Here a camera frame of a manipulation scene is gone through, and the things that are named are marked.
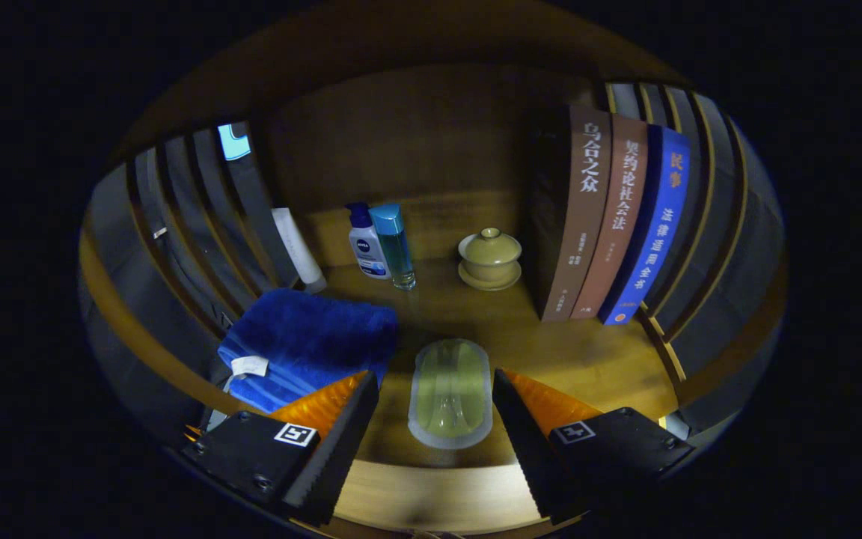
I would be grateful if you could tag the reddish brown book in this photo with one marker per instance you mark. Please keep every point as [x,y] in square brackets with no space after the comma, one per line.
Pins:
[618,224]

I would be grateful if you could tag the teal transparent bottle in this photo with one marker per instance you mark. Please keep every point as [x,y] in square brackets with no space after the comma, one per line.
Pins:
[397,251]

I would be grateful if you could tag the wooden countertop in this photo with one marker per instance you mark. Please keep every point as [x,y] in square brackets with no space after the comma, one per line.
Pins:
[551,344]

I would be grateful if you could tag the blue book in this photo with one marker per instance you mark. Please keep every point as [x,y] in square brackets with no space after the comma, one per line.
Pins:
[659,224]

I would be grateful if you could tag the blue towel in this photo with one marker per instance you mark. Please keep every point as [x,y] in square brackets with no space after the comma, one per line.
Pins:
[311,337]

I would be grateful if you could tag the beige lidded tea cup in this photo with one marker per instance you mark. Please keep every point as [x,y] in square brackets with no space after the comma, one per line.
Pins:
[489,258]

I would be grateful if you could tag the brown wooden cabinet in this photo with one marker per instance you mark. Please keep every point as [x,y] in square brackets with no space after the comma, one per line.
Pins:
[416,135]

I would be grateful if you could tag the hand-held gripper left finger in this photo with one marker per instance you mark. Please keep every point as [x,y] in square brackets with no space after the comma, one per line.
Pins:
[337,449]

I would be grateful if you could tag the dark brown book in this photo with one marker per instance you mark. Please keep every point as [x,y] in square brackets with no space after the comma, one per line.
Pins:
[577,224]

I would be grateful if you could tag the white bottle with blue cap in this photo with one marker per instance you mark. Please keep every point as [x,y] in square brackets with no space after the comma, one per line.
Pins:
[364,251]

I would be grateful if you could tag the white tube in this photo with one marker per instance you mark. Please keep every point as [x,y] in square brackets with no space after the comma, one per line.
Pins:
[298,251]

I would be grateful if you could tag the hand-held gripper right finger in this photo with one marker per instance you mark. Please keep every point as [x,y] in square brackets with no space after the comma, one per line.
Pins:
[532,449]

